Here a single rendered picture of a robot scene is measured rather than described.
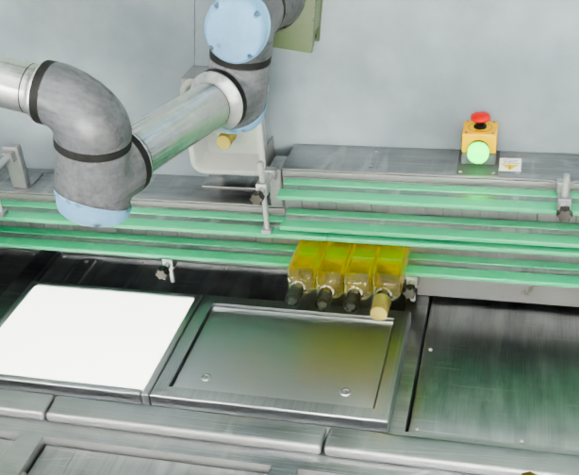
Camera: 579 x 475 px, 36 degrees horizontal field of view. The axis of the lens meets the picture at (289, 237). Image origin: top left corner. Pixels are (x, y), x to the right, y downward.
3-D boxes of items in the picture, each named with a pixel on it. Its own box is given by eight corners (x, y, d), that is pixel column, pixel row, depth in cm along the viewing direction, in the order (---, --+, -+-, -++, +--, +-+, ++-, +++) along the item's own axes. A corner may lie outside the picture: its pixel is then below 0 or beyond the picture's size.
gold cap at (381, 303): (370, 303, 172) (366, 317, 169) (377, 290, 170) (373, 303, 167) (387, 310, 172) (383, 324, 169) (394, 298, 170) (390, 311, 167)
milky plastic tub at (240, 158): (204, 155, 207) (191, 173, 200) (190, 65, 195) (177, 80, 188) (275, 158, 203) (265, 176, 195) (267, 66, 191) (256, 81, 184)
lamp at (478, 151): (467, 159, 184) (466, 166, 181) (468, 139, 181) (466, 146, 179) (488, 159, 182) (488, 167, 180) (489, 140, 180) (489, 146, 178)
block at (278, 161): (275, 191, 200) (268, 207, 194) (272, 155, 195) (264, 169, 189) (290, 192, 199) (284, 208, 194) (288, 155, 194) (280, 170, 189)
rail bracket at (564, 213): (552, 188, 177) (553, 221, 166) (555, 155, 173) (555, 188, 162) (572, 188, 176) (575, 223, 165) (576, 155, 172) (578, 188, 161)
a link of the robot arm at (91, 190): (284, 50, 167) (98, 164, 127) (275, 120, 176) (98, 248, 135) (231, 31, 171) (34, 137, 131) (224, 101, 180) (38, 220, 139)
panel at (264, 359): (35, 290, 211) (-42, 384, 184) (32, 280, 210) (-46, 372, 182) (411, 321, 190) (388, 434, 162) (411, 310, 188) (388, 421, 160)
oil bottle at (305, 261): (308, 241, 197) (286, 297, 180) (306, 220, 194) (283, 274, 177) (333, 243, 196) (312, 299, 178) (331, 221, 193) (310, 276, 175)
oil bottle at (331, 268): (334, 245, 196) (313, 301, 179) (333, 223, 193) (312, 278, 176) (358, 247, 195) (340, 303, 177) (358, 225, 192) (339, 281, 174)
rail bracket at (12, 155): (27, 180, 219) (-20, 226, 201) (11, 117, 210) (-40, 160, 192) (45, 180, 218) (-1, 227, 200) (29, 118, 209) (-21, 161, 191)
